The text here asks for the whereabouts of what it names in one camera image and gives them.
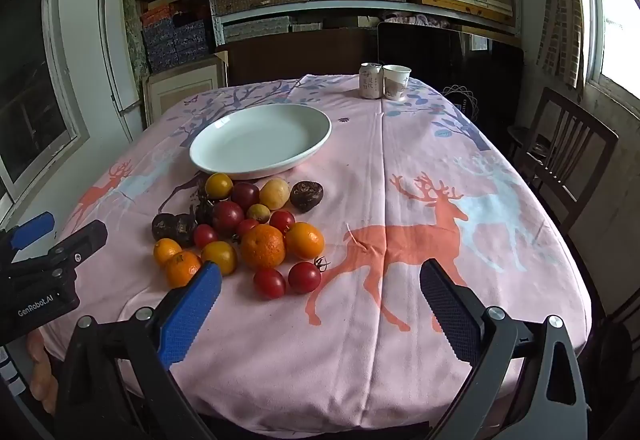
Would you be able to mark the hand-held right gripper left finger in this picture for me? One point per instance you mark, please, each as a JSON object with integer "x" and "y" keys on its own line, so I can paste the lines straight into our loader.
{"x": 192, "y": 310}

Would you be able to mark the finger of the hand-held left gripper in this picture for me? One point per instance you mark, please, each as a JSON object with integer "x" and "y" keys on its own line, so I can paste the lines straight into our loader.
{"x": 32, "y": 225}
{"x": 82, "y": 240}

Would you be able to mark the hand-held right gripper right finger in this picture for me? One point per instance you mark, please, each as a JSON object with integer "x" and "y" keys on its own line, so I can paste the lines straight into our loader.
{"x": 450, "y": 315}

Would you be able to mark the small orange mandarin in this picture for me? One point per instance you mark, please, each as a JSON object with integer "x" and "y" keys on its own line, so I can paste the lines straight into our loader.
{"x": 166, "y": 252}

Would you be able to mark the dark water chestnut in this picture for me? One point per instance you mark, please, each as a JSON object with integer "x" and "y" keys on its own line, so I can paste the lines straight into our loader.
{"x": 185, "y": 229}
{"x": 164, "y": 226}
{"x": 202, "y": 210}

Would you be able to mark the large orange mandarin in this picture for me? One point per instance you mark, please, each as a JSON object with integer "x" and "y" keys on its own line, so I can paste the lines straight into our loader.
{"x": 263, "y": 246}

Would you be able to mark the large dark red tomato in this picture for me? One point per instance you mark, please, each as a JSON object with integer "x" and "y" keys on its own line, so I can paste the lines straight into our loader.
{"x": 227, "y": 217}

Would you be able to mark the small pale yellow tomato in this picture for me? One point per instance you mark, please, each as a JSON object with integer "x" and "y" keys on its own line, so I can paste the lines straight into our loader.
{"x": 258, "y": 213}

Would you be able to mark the dark brown mangosteen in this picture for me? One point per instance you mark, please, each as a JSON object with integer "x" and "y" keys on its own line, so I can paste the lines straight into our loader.
{"x": 306, "y": 196}

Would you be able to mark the white ceramic bowl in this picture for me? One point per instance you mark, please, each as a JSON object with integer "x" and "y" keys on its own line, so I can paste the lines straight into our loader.
{"x": 260, "y": 139}

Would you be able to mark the pink deer print tablecloth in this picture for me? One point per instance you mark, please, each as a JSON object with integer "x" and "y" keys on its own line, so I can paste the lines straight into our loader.
{"x": 320, "y": 370}

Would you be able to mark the dark framed window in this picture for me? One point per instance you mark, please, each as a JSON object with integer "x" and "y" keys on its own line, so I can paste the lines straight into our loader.
{"x": 30, "y": 79}

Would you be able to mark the white panel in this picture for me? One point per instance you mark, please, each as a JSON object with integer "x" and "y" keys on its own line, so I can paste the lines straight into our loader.
{"x": 117, "y": 54}

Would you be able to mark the green marbled slab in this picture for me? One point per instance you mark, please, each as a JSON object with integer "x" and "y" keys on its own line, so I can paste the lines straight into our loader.
{"x": 135, "y": 34}

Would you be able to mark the stack of blue floral boxes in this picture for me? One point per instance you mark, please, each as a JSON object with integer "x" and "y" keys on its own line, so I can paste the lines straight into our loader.
{"x": 175, "y": 44}

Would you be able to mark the white paper cup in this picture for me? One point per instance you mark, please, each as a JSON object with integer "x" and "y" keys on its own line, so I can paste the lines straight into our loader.
{"x": 396, "y": 82}

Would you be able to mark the dark wooden chair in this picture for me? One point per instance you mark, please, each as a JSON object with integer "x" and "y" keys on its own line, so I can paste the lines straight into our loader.
{"x": 582, "y": 112}

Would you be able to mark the white drink can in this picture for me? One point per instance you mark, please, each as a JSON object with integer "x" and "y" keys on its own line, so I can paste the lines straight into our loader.
{"x": 371, "y": 80}

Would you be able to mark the bamboo bead curtain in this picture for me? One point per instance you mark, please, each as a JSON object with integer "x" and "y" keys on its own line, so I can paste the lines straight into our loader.
{"x": 560, "y": 4}

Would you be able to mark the bright window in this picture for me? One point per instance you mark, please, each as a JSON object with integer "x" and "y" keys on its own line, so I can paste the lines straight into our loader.
{"x": 617, "y": 9}

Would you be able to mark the wooden picture frame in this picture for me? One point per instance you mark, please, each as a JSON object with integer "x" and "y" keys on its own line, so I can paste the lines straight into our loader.
{"x": 182, "y": 89}

